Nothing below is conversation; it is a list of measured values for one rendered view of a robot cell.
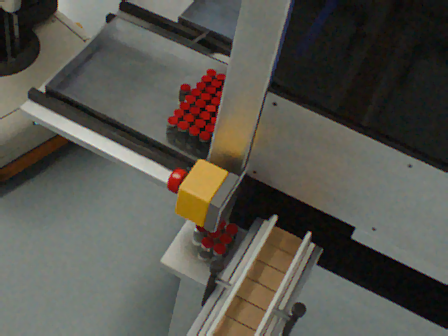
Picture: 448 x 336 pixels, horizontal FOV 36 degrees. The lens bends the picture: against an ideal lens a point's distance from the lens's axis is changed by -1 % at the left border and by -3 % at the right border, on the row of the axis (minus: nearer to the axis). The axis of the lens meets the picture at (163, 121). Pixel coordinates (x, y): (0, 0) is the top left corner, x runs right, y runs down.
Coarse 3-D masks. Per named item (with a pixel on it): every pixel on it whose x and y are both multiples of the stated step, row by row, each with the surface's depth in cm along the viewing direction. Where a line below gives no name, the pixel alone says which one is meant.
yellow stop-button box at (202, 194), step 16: (192, 176) 108; (208, 176) 108; (224, 176) 109; (192, 192) 106; (208, 192) 106; (224, 192) 106; (176, 208) 110; (192, 208) 108; (208, 208) 106; (208, 224) 109
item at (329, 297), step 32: (288, 224) 122; (320, 256) 118; (352, 256) 118; (320, 288) 121; (352, 288) 116; (384, 288) 115; (416, 288) 115; (320, 320) 127; (352, 320) 122; (384, 320) 117; (416, 320) 113
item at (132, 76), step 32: (128, 32) 151; (96, 64) 144; (128, 64) 145; (160, 64) 146; (192, 64) 147; (224, 64) 143; (64, 96) 134; (96, 96) 138; (128, 96) 139; (160, 96) 140; (128, 128) 130; (160, 128) 134; (192, 160) 126
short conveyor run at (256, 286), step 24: (264, 240) 109; (288, 240) 113; (216, 264) 101; (240, 264) 109; (264, 264) 110; (288, 264) 110; (312, 264) 110; (216, 288) 106; (240, 288) 107; (264, 288) 107; (288, 288) 107; (216, 312) 99; (240, 312) 104; (264, 312) 104; (288, 312) 104
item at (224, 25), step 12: (204, 0) 163; (216, 0) 163; (228, 0) 163; (240, 0) 164; (192, 12) 159; (204, 12) 159; (216, 12) 160; (228, 12) 160; (192, 24) 152; (204, 24) 156; (216, 24) 157; (228, 24) 157; (216, 36) 151; (228, 36) 149
